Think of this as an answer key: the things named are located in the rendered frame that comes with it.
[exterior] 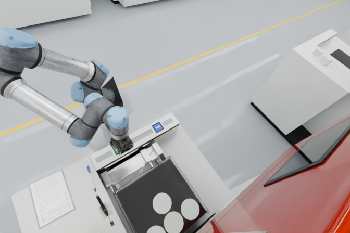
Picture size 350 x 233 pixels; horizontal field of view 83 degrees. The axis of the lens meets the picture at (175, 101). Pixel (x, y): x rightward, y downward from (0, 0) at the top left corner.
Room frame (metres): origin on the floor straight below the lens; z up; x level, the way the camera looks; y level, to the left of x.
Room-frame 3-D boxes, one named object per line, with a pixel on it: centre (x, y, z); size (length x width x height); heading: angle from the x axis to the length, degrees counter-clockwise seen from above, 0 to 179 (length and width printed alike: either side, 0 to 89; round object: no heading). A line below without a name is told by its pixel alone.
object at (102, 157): (0.46, 0.14, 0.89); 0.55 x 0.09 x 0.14; 140
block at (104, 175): (0.21, 0.22, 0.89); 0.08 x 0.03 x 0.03; 50
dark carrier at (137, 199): (0.18, -0.10, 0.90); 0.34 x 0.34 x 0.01; 50
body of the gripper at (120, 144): (0.33, 0.18, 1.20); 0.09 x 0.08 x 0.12; 52
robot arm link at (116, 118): (0.33, 0.19, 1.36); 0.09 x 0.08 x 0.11; 68
